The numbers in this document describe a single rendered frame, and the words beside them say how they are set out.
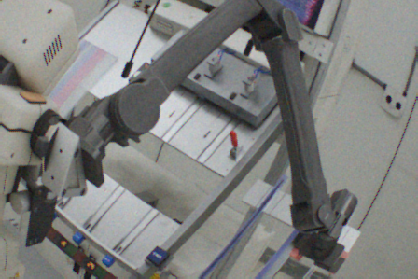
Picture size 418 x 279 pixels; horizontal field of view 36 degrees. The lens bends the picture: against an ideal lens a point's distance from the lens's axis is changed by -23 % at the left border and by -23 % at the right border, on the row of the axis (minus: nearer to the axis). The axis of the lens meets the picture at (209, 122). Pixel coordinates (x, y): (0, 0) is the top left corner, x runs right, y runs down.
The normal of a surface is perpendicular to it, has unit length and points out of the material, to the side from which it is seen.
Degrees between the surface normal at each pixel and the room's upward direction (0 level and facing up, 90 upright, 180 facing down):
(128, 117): 53
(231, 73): 42
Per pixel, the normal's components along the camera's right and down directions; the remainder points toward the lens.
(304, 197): -0.79, 0.12
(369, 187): -0.47, 0.09
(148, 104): 0.58, -0.18
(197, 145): -0.04, -0.59
